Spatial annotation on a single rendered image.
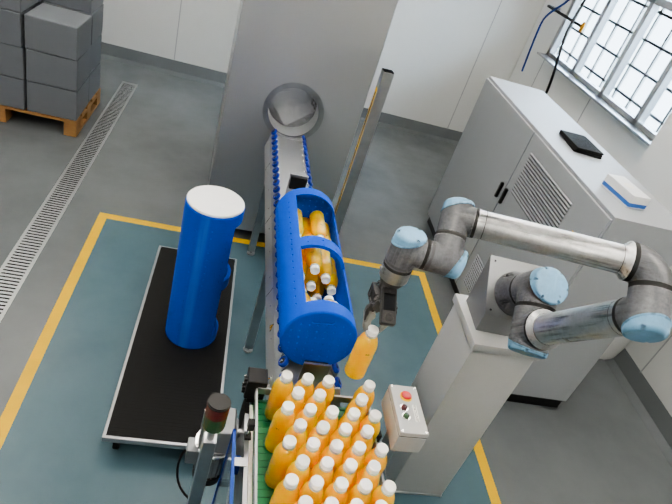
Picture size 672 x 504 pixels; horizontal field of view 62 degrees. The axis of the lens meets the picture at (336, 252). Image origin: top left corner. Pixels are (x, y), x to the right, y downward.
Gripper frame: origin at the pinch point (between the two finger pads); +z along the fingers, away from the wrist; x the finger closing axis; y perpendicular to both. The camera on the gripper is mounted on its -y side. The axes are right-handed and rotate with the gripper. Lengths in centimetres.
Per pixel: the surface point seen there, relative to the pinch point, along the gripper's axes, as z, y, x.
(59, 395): 134, 70, 111
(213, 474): 74, -6, 38
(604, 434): 136, 81, -220
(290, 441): 24.3, -25.8, 22.0
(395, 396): 25.0, -3.9, -15.8
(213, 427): 16, -30, 46
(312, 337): 24.2, 18.8, 12.1
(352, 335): 20.7, 18.8, -2.0
